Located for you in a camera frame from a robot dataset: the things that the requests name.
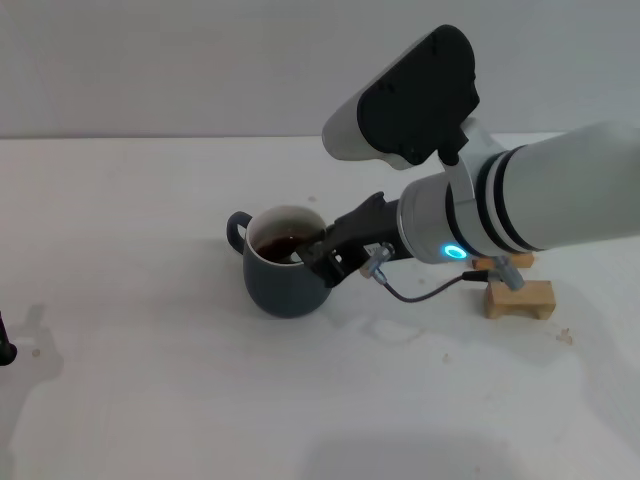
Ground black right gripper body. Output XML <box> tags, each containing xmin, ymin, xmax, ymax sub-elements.
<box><xmin>342</xmin><ymin>191</ymin><xmax>414</xmax><ymax>275</ymax></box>

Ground blue handled metal spoon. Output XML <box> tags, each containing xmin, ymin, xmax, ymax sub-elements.
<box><xmin>290</xmin><ymin>238</ymin><xmax>322</xmax><ymax>262</ymax></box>

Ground dark grey ceramic cup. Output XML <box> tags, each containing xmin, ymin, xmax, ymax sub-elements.
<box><xmin>226</xmin><ymin>204</ymin><xmax>332</xmax><ymax>319</ymax></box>

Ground orange wooden block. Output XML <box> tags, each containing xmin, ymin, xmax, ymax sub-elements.
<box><xmin>471</xmin><ymin>251</ymin><xmax>536</xmax><ymax>272</ymax></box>

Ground light wooden block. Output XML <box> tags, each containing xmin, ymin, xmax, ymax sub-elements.
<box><xmin>483</xmin><ymin>279</ymin><xmax>557</xmax><ymax>321</ymax></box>

